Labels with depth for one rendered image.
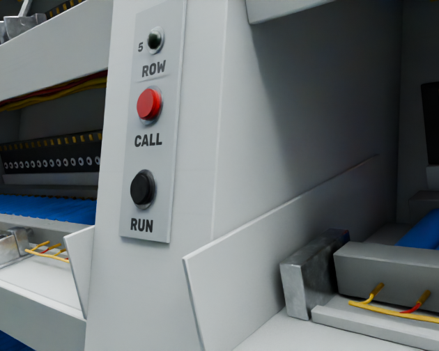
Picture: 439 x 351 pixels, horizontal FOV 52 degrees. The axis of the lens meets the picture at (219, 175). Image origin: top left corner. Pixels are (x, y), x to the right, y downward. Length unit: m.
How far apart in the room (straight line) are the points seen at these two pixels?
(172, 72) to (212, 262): 0.09
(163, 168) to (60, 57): 0.17
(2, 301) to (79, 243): 0.14
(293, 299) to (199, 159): 0.08
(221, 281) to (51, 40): 0.24
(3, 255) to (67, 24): 0.20
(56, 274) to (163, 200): 0.17
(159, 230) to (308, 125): 0.10
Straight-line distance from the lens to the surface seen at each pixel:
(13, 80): 0.43
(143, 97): 0.23
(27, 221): 0.47
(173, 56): 0.23
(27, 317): 0.36
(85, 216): 0.46
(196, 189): 0.20
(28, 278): 0.38
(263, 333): 0.22
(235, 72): 0.21
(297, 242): 0.24
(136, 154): 0.24
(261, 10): 0.22
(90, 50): 0.33
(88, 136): 0.59
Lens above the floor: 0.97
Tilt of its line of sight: 4 degrees up
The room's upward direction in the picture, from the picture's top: 4 degrees clockwise
